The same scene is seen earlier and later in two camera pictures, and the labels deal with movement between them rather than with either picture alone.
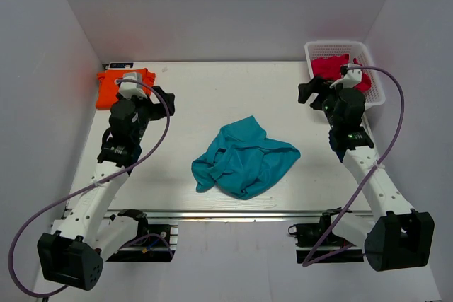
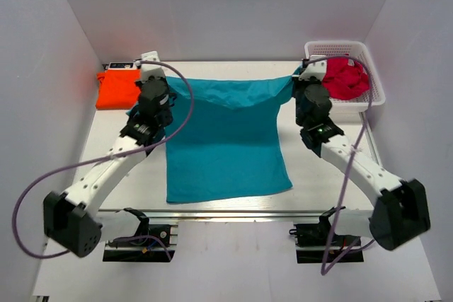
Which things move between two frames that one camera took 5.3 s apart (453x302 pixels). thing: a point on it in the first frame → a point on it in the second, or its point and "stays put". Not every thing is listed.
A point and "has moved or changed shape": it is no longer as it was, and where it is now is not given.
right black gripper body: x=328 y=107 → x=299 y=89
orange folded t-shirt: x=106 y=91 stays put
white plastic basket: x=375 y=95 stays put
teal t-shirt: x=243 y=160 has moved or changed shape
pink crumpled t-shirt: x=329 y=68 stays put
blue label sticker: x=121 y=65 stays put
